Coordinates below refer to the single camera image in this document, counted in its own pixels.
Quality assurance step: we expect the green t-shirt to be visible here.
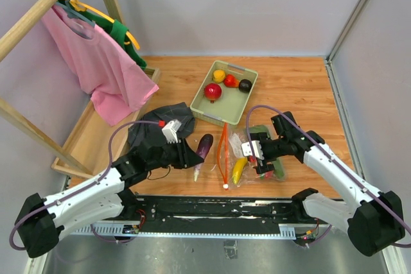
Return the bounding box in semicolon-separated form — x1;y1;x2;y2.
82;12;147;70

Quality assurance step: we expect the clear zip top bag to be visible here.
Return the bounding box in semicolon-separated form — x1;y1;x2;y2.
216;124;277;190

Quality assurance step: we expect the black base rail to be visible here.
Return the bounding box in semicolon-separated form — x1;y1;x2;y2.
74;195;326;241

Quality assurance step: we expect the yellow clothes hanger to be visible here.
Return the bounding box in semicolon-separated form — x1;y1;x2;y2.
57;0;141;51

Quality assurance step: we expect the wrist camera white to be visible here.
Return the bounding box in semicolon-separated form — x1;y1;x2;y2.
161;119;182;144
241;141;264;160

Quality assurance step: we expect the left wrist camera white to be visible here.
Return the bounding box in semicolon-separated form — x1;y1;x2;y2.
161;119;182;144

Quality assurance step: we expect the green fake leafy vegetable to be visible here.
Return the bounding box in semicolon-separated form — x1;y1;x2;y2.
249;124;286;181

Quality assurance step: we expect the light green plastic basket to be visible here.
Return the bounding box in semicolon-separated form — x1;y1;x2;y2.
190;60;258;126

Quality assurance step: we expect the dark fake avocado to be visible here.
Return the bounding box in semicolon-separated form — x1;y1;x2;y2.
238;79;253;93

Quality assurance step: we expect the grey clothes hanger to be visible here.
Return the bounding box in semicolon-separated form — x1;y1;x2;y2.
55;0;95;28

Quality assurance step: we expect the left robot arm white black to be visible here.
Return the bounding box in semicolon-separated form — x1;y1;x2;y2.
9;139;204;258

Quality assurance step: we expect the yellow fake banana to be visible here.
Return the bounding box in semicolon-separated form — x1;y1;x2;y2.
232;157;248;185

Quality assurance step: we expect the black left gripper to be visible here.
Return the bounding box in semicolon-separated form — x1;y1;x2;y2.
148;137;204;171

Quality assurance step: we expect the red fake apple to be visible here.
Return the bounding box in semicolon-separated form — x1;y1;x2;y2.
204;83;222;103

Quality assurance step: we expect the dark grey checked cloth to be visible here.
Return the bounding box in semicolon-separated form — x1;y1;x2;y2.
127;101;197;150

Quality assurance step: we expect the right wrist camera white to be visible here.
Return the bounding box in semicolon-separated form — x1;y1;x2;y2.
241;141;264;160

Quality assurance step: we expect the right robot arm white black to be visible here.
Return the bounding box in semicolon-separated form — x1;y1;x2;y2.
242;112;410;257

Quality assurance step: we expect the purple fake eggplant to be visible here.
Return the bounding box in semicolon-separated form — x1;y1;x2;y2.
193;133;214;182

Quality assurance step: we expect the orange fake peach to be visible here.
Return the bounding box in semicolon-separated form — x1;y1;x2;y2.
259;171;275;180

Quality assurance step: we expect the yellow fake orange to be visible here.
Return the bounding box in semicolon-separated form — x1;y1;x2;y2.
213;69;226;83

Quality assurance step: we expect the pink t-shirt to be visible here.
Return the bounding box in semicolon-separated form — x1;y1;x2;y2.
42;5;159;126

